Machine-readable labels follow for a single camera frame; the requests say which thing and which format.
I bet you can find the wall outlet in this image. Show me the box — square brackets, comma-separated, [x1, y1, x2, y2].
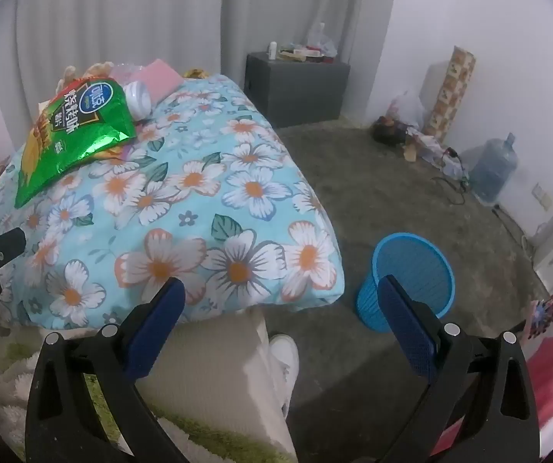
[531, 183, 553, 211]

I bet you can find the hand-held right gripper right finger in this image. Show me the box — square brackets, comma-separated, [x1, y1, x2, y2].
[377, 274, 542, 463]

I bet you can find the person's white shoe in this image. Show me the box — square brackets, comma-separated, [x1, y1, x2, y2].
[268, 334, 300, 411]

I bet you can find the cream box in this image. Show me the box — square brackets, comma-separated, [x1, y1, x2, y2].
[134, 309, 299, 463]

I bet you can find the black cable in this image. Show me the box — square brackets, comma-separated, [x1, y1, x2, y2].
[432, 176, 470, 206]

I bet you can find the green snack bag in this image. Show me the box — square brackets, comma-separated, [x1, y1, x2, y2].
[15, 78, 137, 209]

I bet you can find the grey cabinet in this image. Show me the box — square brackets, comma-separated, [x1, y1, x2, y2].
[244, 51, 351, 128]

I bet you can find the floral light blue quilt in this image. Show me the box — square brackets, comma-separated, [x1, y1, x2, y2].
[0, 74, 346, 331]

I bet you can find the blue mesh wastebasket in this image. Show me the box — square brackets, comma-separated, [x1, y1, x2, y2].
[356, 233, 455, 333]

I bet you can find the blue water jug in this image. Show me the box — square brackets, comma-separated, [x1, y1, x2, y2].
[469, 132, 518, 203]

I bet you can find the white drink bottle red cap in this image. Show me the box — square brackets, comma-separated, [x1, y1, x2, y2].
[122, 81, 153, 120]

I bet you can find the white plastic bag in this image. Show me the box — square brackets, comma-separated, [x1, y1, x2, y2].
[389, 89, 427, 128]

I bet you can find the pink snack packet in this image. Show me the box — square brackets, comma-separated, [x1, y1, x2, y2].
[110, 59, 184, 107]

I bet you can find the tall patterned cardboard box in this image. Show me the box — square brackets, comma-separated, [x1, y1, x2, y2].
[423, 46, 476, 144]

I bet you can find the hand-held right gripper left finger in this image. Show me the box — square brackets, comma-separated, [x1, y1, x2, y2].
[25, 277, 191, 463]

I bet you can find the grey curtain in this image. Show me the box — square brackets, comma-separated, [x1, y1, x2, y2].
[0, 0, 400, 136]

